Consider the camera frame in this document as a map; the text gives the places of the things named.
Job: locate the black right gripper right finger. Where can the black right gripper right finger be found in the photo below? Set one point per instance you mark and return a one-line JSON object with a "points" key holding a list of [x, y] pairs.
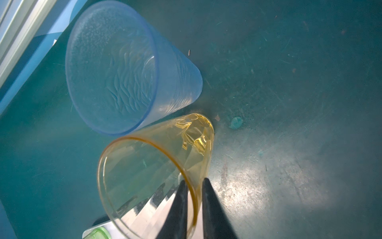
{"points": [[215, 222]]}

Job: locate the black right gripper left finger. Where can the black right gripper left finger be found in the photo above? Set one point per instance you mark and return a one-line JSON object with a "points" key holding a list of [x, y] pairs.
{"points": [[175, 226]]}

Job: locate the tall yellow transparent glass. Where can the tall yellow transparent glass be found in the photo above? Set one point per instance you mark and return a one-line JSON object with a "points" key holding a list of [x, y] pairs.
{"points": [[139, 163]]}

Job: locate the tall frosted blue glass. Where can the tall frosted blue glass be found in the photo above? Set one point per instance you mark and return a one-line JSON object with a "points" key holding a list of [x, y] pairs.
{"points": [[122, 74]]}

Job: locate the tall green transparent glass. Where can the tall green transparent glass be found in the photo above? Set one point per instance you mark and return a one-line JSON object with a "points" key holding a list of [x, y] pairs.
{"points": [[98, 233]]}

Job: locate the horizontal aluminium frame rail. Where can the horizontal aluminium frame rail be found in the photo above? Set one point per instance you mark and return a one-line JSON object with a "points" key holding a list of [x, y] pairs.
{"points": [[20, 21]]}

